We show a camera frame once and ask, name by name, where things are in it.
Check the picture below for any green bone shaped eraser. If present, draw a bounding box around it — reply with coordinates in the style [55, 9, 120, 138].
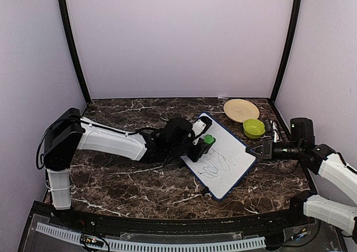
[204, 134, 215, 145]

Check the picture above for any lime green bowl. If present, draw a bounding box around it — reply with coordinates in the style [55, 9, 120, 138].
[243, 119, 266, 139]

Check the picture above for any blue framed whiteboard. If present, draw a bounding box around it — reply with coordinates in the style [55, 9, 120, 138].
[182, 112, 257, 201]

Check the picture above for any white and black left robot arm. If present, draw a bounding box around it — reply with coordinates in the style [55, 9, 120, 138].
[36, 108, 215, 227]

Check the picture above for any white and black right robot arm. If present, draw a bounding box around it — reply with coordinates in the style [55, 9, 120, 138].
[245, 118, 356, 240]

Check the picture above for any black whiteboard stand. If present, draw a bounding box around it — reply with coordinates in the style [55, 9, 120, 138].
[201, 187, 210, 195]

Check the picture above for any beige plate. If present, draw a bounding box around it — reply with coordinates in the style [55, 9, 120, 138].
[223, 99, 260, 123]

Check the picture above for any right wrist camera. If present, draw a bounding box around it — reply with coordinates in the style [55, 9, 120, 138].
[263, 119, 285, 143]

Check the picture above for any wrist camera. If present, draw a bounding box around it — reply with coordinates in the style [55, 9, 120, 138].
[263, 119, 285, 143]
[192, 116, 213, 137]

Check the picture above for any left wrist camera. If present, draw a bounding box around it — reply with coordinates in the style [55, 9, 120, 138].
[192, 116, 213, 137]

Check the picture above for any white slotted cable duct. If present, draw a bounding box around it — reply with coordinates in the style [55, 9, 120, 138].
[35, 222, 266, 251]

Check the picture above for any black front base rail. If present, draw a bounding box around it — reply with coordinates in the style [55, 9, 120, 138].
[31, 201, 319, 235]

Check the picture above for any black right frame post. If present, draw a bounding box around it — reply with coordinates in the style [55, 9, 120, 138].
[269, 0, 304, 106]

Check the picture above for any black frame post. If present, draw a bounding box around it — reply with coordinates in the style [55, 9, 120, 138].
[269, 0, 304, 106]
[58, 0, 91, 105]

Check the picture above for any black left frame post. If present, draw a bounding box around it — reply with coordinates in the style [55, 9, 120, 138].
[58, 0, 91, 105]

